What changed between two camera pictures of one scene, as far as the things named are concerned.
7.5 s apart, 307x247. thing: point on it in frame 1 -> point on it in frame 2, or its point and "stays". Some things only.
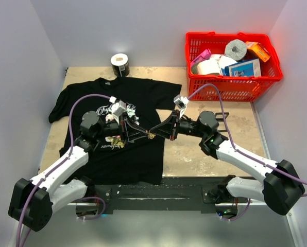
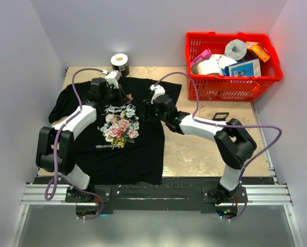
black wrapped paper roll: x=120 y=65 stays
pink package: x=205 y=54 stays
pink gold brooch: x=150 y=136 -> x=129 y=96
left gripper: x=124 y=135 -> x=119 y=92
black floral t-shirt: x=118 y=123 stays
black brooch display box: x=219 y=117 stays
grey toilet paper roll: x=236 y=49 stays
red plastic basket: x=232 y=88 stays
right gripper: x=162 y=129 -> x=147 y=106
